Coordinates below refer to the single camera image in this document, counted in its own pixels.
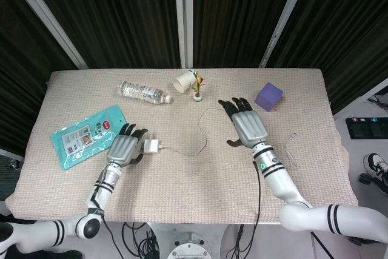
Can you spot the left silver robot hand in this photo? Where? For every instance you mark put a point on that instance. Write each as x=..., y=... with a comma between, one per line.
x=121, y=150

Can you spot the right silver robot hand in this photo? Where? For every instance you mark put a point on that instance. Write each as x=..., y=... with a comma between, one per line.
x=250, y=127

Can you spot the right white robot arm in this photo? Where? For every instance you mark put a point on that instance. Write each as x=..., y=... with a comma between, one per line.
x=285, y=183

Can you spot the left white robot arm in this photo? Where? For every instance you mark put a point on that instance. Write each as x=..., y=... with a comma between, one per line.
x=101, y=189

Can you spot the purple foam cube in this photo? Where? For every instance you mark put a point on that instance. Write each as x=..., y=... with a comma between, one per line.
x=268, y=96

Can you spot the teal wet wipes pack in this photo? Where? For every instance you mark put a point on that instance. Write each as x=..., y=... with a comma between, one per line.
x=82, y=137

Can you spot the clear plastic water bottle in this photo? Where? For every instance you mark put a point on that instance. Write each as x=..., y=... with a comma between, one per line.
x=139, y=91

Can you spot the beige waffle table cloth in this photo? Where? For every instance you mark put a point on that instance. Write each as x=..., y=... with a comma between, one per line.
x=188, y=186

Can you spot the white paper cup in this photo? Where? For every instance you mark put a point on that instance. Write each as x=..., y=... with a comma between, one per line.
x=183, y=83

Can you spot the black electronic device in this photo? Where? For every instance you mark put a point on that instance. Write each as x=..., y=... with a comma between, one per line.
x=366, y=128

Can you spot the round metal base flange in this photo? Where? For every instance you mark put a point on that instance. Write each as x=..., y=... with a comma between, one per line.
x=190, y=253

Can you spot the black and white sneaker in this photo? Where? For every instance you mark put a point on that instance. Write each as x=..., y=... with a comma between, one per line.
x=376, y=165

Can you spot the black curtain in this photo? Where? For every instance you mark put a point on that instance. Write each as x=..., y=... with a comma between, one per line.
x=121, y=13

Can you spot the grey metal frame post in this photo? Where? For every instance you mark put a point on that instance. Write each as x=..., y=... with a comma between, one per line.
x=45, y=16
x=183, y=13
x=288, y=13

